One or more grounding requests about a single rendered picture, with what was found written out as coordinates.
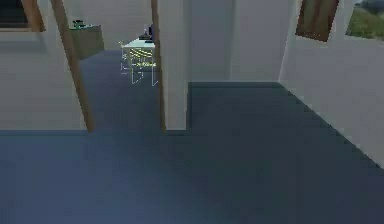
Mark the window with green view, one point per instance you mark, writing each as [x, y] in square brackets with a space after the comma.
[366, 20]

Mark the olive brown cabinet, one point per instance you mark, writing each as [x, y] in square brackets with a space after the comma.
[87, 41]

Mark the brown framed wall picture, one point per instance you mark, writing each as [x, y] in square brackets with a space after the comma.
[316, 18]

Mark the small green object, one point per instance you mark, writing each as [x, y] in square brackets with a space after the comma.
[79, 24]

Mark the dark wood framed picture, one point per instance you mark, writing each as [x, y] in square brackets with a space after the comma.
[16, 13]

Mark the dark blue object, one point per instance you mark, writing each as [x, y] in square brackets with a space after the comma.
[149, 33]

